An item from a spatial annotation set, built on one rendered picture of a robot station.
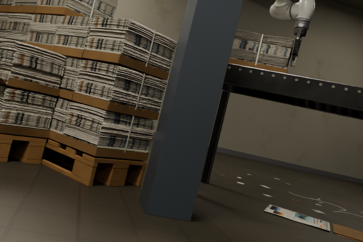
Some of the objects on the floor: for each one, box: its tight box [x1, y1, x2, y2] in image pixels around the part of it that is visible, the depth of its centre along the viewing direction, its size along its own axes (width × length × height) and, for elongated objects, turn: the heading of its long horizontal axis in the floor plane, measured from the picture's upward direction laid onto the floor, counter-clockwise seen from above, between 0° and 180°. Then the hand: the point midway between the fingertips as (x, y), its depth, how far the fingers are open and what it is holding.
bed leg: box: [200, 90, 230, 184], centre depth 283 cm, size 6×6×68 cm
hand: (293, 60), depth 243 cm, fingers closed, pressing on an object
